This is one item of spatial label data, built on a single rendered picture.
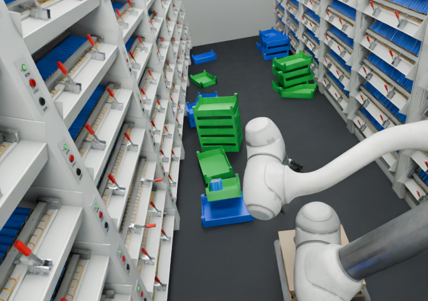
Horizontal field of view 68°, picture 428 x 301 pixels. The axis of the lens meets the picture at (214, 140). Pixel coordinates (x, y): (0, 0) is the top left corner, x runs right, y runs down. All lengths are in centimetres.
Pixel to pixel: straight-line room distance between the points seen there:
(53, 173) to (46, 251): 17
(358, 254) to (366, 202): 105
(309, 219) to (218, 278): 70
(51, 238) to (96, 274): 21
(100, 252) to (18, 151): 39
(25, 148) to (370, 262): 90
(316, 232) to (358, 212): 83
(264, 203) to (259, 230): 105
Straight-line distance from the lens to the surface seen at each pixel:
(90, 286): 95
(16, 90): 73
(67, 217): 85
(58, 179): 83
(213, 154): 243
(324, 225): 118
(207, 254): 181
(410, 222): 95
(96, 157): 102
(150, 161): 161
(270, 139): 90
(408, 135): 96
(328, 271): 106
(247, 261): 175
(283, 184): 84
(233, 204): 201
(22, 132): 78
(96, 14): 137
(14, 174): 70
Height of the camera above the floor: 143
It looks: 33 degrees down
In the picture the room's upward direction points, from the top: 11 degrees counter-clockwise
